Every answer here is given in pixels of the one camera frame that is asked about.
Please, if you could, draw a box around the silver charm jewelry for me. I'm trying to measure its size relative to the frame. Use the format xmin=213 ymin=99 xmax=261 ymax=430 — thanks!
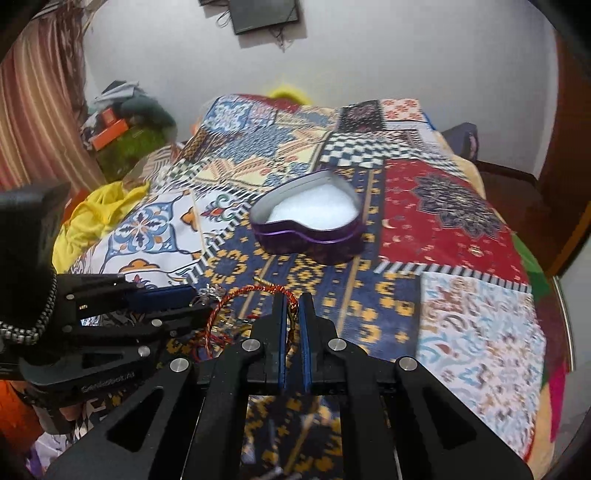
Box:
xmin=189 ymin=284 xmax=226 ymax=307

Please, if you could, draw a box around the dark bag beside bed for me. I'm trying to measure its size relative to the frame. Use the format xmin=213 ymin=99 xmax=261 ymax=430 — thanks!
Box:
xmin=442 ymin=122 xmax=480 ymax=162

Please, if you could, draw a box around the small black wall monitor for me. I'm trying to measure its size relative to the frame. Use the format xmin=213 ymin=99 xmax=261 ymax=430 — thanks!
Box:
xmin=228 ymin=0 xmax=298 ymax=35

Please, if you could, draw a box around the pile of clothes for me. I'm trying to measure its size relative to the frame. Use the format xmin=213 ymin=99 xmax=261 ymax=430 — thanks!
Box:
xmin=80 ymin=80 xmax=177 ymax=140

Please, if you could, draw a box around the yellow cloth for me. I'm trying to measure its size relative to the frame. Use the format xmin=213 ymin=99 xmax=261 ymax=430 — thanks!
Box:
xmin=52 ymin=181 xmax=149 ymax=274

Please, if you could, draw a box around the black white coiled cable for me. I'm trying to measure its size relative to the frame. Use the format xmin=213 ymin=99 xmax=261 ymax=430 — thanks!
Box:
xmin=0 ymin=271 xmax=59 ymax=346

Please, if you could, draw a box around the striped red curtain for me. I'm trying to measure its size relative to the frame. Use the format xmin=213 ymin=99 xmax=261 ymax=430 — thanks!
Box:
xmin=1 ymin=1 xmax=105 ymax=192

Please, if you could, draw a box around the wooden wardrobe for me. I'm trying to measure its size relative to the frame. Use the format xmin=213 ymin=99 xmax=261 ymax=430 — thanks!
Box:
xmin=475 ymin=32 xmax=591 ymax=278

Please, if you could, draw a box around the green bag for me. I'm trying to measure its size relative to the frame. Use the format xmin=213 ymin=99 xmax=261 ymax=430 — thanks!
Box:
xmin=96 ymin=126 xmax=167 ymax=183

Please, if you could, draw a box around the orange box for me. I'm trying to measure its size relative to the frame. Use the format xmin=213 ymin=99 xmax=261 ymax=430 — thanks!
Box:
xmin=91 ymin=119 xmax=128 ymax=151

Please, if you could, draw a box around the colourful patchwork bedspread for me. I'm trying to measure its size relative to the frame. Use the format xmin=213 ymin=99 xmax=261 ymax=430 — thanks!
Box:
xmin=53 ymin=94 xmax=564 ymax=479

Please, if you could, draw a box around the purple heart-shaped tin box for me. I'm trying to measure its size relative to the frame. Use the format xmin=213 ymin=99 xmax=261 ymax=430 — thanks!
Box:
xmin=249 ymin=170 xmax=366 ymax=265

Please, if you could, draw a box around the yellow round object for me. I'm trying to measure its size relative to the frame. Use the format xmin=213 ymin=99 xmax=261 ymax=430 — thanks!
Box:
xmin=266 ymin=84 xmax=312 ymax=105

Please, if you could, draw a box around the red gold braided bracelet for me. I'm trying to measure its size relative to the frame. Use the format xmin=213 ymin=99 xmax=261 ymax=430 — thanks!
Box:
xmin=189 ymin=283 xmax=300 ymax=363

